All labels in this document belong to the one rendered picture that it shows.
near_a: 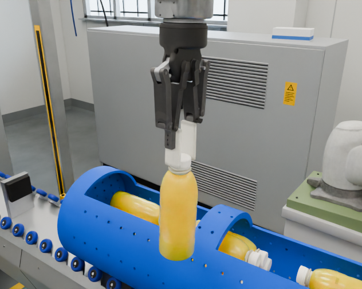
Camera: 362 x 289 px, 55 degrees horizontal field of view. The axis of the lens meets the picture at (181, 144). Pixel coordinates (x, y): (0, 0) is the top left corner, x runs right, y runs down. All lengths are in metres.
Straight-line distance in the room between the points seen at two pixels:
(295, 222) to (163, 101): 0.93
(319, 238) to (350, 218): 0.14
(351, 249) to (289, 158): 1.21
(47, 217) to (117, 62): 2.01
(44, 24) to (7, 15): 4.02
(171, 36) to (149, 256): 0.51
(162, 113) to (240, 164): 2.12
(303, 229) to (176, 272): 0.67
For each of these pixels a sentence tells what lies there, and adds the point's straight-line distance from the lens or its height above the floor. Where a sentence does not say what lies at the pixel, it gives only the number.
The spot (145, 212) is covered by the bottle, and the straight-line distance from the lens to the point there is 1.02.
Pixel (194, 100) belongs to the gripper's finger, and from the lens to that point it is 0.59.
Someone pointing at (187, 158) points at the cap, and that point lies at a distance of 0.61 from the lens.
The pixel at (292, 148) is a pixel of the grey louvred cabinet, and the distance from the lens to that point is 2.41.
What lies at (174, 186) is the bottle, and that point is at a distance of 0.61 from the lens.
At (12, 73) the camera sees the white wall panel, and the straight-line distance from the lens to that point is 5.65.
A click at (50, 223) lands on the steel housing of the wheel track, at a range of 1.42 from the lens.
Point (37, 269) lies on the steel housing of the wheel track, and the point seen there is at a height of 0.87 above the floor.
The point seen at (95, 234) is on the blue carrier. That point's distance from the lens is 0.94.
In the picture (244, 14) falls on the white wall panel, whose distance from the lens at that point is 3.51.
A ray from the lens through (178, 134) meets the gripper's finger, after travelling 0.57.
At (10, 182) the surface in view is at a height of 1.08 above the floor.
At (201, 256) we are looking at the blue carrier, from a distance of 0.78.
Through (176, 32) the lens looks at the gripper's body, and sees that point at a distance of 0.53.
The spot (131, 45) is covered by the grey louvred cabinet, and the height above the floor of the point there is 1.34.
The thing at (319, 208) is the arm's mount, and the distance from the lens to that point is 1.30.
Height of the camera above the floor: 1.70
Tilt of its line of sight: 23 degrees down
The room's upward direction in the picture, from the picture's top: straight up
